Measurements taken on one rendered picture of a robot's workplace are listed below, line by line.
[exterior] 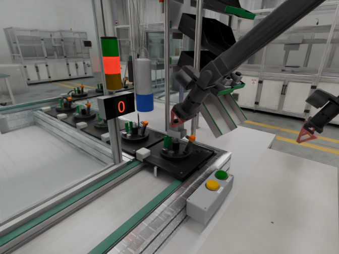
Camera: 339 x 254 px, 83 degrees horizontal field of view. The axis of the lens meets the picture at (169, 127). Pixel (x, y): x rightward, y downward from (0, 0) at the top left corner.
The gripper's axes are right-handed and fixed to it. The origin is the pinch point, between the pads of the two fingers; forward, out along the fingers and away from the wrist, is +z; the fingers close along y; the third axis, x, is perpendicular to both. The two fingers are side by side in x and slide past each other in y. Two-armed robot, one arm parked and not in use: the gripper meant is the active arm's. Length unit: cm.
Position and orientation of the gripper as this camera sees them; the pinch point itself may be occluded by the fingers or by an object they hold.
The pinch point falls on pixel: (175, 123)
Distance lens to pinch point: 76.7
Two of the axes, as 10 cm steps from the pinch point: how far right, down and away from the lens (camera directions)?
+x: 6.4, 7.3, -2.5
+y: -6.3, 3.0, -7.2
